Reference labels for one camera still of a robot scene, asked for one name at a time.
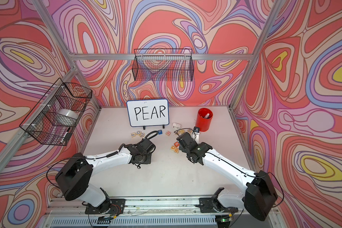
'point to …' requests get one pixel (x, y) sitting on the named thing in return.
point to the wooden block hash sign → (181, 131)
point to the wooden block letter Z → (168, 133)
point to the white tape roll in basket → (68, 113)
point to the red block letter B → (176, 144)
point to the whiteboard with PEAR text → (148, 112)
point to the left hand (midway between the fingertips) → (150, 160)
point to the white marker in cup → (206, 116)
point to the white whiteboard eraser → (176, 126)
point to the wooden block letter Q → (173, 147)
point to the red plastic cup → (204, 119)
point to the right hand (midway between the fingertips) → (191, 147)
